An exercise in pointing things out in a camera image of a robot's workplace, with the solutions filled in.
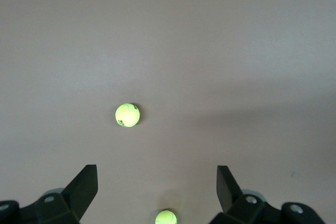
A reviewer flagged yellow tennis ball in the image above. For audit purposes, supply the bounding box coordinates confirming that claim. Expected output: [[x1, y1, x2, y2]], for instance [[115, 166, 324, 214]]
[[114, 102, 141, 128], [154, 209, 178, 224]]

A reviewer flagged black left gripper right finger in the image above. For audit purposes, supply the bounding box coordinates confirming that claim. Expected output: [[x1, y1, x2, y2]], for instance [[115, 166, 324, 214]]
[[209, 165, 328, 224]]

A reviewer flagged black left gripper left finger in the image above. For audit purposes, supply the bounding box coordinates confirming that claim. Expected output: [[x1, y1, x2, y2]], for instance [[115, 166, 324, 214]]
[[0, 164, 99, 224]]

